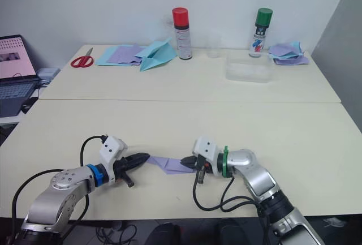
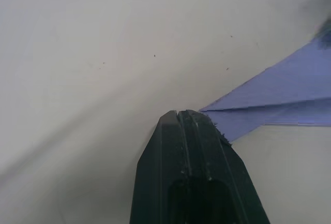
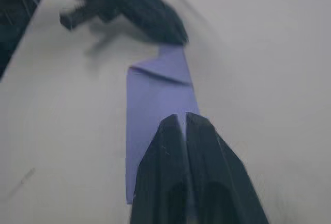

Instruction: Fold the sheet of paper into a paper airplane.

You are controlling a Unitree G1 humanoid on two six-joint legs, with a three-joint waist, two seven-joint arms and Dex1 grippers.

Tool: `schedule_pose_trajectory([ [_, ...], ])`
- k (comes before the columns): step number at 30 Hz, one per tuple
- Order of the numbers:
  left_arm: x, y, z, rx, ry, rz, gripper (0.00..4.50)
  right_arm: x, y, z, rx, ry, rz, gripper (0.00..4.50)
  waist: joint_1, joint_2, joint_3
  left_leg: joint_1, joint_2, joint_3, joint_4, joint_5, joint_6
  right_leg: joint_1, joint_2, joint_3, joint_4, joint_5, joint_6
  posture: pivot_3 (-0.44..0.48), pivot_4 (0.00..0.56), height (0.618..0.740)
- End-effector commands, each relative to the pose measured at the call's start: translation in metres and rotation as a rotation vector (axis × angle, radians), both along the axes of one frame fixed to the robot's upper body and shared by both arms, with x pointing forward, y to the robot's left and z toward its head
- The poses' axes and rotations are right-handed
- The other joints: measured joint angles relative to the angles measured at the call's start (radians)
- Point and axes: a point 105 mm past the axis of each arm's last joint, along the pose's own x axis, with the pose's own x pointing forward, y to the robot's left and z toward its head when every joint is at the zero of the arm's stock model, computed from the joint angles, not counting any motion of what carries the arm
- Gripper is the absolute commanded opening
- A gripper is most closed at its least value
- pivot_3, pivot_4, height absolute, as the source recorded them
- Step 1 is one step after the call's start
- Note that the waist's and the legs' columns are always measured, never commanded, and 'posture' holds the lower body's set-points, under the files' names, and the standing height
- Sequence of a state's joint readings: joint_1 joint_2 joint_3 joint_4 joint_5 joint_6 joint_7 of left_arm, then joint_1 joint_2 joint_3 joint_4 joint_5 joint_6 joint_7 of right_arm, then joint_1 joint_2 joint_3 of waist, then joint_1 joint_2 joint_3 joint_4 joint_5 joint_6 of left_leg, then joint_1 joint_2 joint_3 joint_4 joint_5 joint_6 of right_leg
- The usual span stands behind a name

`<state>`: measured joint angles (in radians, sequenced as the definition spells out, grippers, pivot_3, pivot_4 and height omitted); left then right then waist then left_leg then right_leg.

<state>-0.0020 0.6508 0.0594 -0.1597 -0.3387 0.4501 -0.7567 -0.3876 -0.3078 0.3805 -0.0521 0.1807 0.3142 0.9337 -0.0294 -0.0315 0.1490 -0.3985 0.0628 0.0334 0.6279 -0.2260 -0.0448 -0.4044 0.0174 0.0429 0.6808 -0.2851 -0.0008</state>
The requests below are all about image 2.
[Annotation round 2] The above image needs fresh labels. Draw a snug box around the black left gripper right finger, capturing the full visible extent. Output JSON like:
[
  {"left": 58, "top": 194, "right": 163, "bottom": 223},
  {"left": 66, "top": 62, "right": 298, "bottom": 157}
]
[{"left": 178, "top": 109, "right": 271, "bottom": 224}]

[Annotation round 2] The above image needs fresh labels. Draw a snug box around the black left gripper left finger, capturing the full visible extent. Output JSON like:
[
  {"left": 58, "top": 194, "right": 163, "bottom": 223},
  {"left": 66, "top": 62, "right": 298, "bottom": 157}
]
[{"left": 129, "top": 110, "right": 192, "bottom": 224}]

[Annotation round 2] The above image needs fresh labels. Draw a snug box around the purple paper sheet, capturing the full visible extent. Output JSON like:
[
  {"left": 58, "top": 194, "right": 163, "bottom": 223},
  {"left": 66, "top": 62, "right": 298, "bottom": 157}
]
[{"left": 199, "top": 31, "right": 331, "bottom": 146}]

